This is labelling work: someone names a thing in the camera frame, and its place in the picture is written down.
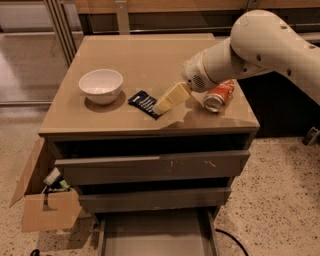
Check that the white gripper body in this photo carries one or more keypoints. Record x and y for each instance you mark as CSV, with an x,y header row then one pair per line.
x,y
194,75

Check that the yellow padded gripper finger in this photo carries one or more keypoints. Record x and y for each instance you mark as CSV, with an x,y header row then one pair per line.
x,y
175,95

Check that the dark blue rxbar wrapper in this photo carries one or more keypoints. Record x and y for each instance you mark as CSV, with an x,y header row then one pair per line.
x,y
144,102

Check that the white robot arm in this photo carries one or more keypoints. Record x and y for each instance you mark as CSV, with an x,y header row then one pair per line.
x,y
259,42

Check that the grey drawer cabinet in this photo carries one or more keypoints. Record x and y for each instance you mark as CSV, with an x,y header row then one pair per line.
x,y
74,127

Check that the grey top drawer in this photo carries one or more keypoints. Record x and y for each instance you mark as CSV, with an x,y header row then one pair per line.
x,y
165,167

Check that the grey drawer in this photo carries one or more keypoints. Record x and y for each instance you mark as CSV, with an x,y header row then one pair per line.
x,y
155,200
184,232
165,167

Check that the grey middle drawer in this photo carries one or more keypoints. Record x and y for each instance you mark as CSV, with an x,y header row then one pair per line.
x,y
155,200

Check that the grey bottom drawer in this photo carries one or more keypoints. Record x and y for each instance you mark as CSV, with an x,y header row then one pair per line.
x,y
184,232

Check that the orange soda can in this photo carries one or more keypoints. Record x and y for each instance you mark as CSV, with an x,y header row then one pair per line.
x,y
217,98

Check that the white ceramic bowl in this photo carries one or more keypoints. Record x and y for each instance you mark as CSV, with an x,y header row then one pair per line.
x,y
102,86

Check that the green packet in box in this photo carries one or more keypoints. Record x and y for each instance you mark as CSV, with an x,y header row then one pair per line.
x,y
64,185

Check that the white packet in box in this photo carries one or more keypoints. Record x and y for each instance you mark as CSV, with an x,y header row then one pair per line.
x,y
52,177

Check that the brown cardboard box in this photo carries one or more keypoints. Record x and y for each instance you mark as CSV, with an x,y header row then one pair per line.
x,y
43,212

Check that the metal railing frame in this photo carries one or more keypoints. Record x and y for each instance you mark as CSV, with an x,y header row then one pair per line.
x,y
170,16

